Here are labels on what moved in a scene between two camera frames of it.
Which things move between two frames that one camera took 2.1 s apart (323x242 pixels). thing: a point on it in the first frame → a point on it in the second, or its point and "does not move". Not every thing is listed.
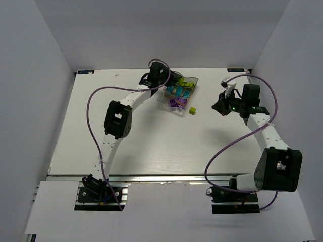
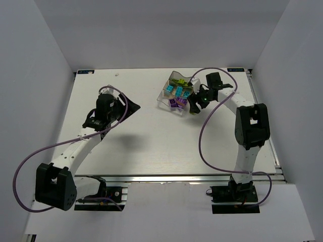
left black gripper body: (170, 80) → (122, 108)
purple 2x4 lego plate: (182, 100) does not move
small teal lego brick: (186, 94) does not move
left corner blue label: (85, 71) does not move
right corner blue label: (235, 69) does not move
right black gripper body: (222, 105) → (196, 98)
